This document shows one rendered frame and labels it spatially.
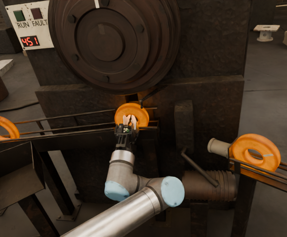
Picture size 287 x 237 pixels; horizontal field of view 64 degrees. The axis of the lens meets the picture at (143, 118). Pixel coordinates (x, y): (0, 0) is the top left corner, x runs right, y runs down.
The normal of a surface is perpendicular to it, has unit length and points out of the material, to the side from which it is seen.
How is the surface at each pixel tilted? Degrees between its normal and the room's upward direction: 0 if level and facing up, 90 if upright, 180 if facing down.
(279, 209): 0
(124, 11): 90
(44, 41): 90
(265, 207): 0
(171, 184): 52
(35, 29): 90
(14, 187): 5
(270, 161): 90
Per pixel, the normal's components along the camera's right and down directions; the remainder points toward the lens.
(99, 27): -0.15, 0.57
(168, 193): 0.53, -0.29
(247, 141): -0.69, 0.47
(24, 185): -0.21, -0.79
